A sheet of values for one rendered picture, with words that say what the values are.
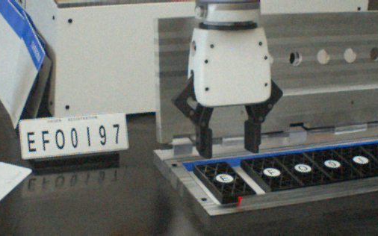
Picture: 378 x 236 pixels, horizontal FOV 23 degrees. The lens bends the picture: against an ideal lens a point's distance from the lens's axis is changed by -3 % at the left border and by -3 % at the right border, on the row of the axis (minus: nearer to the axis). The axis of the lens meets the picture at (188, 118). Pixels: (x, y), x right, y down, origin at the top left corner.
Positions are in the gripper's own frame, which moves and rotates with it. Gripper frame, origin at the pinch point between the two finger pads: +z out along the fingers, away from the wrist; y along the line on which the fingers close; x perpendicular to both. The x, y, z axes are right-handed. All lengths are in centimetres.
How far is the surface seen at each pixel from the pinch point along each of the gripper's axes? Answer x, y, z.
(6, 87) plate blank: 42.3, -21.1, -2.6
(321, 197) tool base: -5.5, 11.2, 7.6
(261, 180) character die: -0.6, 4.5, 5.6
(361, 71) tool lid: 12.6, 28.6, -5.8
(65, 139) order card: 17.4, -17.4, 1.6
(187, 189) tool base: 1.4, -5.2, 6.2
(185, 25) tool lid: 11.7, -1.1, -14.2
